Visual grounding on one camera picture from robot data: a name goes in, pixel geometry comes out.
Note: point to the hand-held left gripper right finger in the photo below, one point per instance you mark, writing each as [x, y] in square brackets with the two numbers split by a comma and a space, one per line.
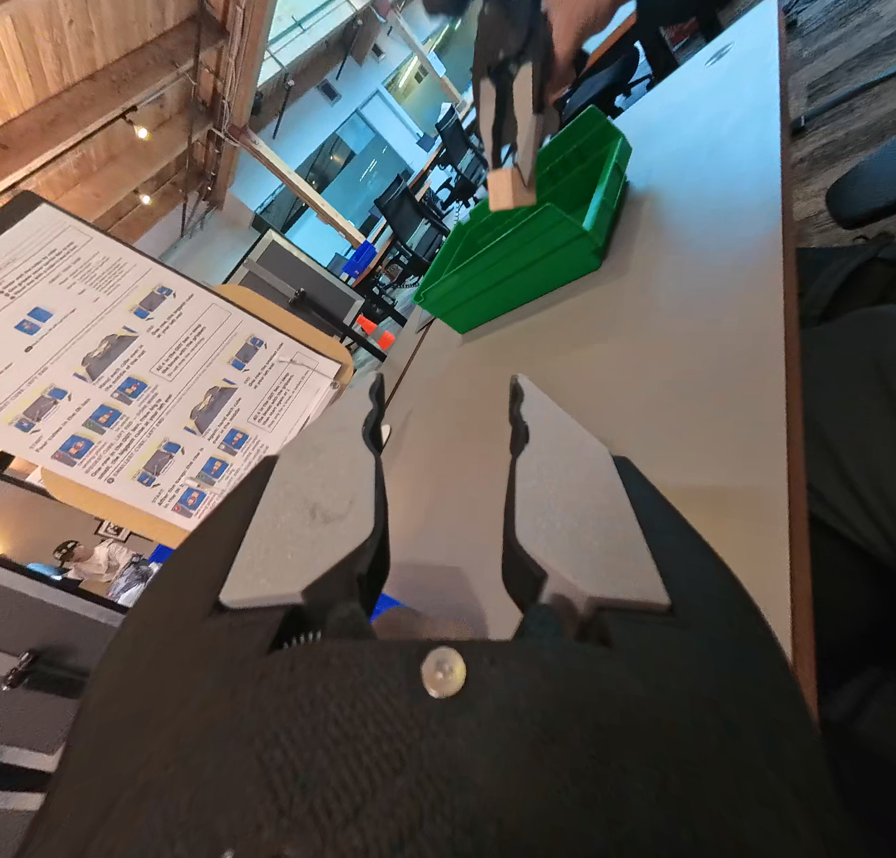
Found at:
[588, 522]

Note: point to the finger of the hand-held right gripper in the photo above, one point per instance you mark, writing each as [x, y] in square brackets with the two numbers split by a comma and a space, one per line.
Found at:
[488, 123]
[528, 130]

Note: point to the wooden document stand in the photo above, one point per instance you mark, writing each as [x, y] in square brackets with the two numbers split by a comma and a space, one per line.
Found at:
[294, 326]

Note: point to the orange traffic cone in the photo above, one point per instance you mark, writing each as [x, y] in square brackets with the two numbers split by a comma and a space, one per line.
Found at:
[374, 333]

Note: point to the printed instruction sheet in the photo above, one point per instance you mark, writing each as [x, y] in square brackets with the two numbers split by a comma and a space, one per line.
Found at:
[140, 382]

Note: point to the grey desk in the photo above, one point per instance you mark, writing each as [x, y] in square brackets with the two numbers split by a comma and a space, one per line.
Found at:
[700, 312]

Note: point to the grey framed panel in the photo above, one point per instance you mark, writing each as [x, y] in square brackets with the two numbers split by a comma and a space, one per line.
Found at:
[308, 284]
[42, 662]

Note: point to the large wooden cube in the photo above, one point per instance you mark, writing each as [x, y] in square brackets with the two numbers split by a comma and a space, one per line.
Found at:
[511, 190]

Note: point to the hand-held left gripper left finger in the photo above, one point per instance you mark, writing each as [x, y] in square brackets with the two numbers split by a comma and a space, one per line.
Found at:
[301, 522]

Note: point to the green plastic bin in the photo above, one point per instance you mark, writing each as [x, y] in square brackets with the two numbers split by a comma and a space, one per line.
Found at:
[518, 263]

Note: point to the black office chair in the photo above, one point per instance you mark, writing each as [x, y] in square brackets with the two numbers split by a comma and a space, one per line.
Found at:
[602, 85]
[413, 228]
[462, 151]

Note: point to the blue plastic bin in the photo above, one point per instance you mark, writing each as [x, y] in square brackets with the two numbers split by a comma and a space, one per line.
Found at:
[388, 606]
[360, 260]

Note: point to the person's right hand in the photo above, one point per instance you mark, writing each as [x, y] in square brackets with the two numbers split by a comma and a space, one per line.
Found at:
[581, 18]

